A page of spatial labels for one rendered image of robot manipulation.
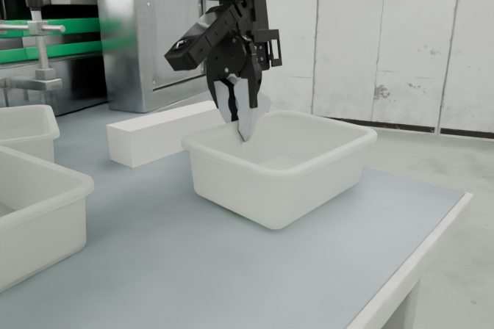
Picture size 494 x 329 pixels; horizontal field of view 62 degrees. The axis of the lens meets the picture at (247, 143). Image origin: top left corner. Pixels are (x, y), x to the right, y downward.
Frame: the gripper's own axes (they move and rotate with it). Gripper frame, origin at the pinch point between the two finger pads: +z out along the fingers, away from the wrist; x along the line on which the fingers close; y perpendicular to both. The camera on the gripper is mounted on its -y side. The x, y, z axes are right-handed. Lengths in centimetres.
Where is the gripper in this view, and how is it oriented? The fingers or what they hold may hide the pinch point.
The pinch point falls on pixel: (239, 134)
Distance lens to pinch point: 58.2
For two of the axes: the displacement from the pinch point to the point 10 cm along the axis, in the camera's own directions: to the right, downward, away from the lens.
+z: 1.2, 9.7, 2.0
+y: 6.5, -2.3, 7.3
